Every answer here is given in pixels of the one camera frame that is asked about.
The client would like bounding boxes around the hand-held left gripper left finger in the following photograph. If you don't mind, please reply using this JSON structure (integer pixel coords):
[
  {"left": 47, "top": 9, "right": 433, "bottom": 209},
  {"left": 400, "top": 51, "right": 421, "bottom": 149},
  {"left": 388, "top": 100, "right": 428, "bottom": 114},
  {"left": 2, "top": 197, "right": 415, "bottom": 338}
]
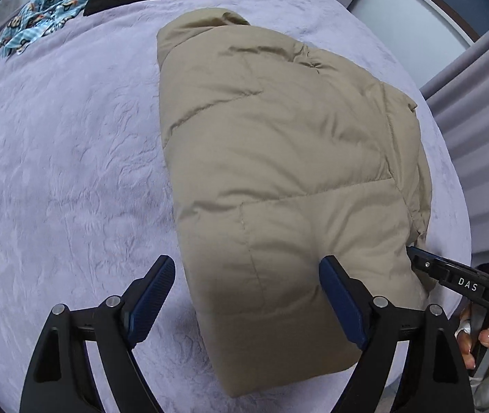
[{"left": 19, "top": 255, "right": 177, "bottom": 413}]

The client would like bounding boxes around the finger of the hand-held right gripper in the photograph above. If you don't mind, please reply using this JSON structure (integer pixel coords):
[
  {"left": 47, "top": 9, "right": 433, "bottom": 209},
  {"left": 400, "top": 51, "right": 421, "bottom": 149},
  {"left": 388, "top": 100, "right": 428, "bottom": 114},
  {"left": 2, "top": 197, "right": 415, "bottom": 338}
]
[{"left": 405, "top": 245, "right": 489, "bottom": 311}]

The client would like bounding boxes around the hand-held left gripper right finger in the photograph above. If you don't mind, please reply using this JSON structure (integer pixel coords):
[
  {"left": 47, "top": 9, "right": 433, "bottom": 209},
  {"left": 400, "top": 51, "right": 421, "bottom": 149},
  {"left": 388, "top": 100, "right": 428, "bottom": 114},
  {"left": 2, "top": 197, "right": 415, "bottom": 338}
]
[{"left": 318, "top": 255, "right": 474, "bottom": 413}]

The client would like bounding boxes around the beige puffer jacket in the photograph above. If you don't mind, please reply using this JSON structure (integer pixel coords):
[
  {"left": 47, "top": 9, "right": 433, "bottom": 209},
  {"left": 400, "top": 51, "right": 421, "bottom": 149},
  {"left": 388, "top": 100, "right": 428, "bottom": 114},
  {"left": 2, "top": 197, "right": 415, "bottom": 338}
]
[{"left": 157, "top": 9, "right": 433, "bottom": 397}]

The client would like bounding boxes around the grey curtain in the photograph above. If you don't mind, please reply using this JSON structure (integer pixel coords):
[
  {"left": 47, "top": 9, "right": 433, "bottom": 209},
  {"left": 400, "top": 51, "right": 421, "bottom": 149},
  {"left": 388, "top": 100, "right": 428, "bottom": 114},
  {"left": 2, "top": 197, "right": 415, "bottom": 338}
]
[{"left": 418, "top": 16, "right": 489, "bottom": 269}]

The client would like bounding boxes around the lavender bed blanket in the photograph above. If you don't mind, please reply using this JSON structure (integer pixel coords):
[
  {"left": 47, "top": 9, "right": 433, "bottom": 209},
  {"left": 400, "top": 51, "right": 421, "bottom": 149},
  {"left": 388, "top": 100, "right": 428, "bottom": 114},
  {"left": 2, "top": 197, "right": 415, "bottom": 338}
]
[{"left": 0, "top": 0, "right": 473, "bottom": 413}]

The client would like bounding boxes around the blue cartoon print cloth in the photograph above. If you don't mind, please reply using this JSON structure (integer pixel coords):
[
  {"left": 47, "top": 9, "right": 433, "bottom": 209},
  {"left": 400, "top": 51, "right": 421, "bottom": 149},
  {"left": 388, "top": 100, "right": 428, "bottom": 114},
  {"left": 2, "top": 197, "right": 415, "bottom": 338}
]
[{"left": 0, "top": 0, "right": 100, "bottom": 60}]

